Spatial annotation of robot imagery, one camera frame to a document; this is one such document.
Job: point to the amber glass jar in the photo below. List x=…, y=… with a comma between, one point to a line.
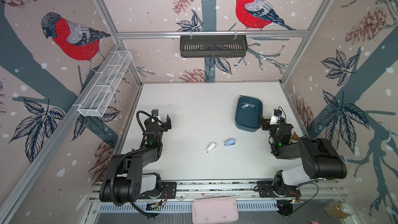
x=338, y=210

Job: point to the pink plastic box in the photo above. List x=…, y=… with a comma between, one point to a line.
x=215, y=210

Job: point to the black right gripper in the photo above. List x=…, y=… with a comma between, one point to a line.
x=267, y=124

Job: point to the teal plastic tray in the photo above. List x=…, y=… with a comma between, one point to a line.
x=248, y=119

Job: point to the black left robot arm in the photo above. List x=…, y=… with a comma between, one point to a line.
x=124, y=181

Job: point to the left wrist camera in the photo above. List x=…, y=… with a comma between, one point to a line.
x=155, y=114

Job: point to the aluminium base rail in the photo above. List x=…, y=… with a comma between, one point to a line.
x=250, y=195

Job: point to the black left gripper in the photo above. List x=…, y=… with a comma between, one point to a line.
x=165, y=127

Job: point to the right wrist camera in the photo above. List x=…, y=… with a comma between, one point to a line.
x=277, y=117

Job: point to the brown plush dog toy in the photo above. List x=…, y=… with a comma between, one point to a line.
x=294, y=137

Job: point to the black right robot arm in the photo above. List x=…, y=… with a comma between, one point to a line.
x=319, y=159

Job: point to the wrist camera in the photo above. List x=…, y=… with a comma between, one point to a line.
x=277, y=117
x=155, y=114

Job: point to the white mesh wall shelf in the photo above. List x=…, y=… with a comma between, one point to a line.
x=100, y=95

